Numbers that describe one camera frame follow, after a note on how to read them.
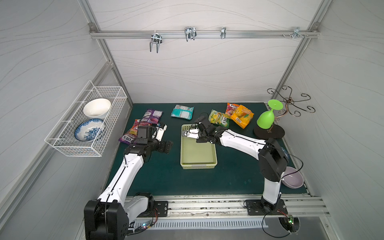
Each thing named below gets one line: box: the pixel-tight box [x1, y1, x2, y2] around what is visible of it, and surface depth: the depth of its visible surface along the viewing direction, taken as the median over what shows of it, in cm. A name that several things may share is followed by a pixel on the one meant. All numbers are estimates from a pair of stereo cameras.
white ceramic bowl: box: [83, 98, 112, 118], surface depth 72 cm
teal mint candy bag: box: [171, 104, 195, 120], surface depth 117 cm
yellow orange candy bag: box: [230, 104, 255, 129], surface depth 109 cm
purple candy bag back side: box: [140, 109, 163, 125], surface depth 113 cm
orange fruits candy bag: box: [225, 102, 239, 116], surface depth 117 cm
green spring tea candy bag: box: [208, 109, 230, 129], surface depth 113 cm
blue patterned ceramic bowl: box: [74, 118, 106, 142], surface depth 65 cm
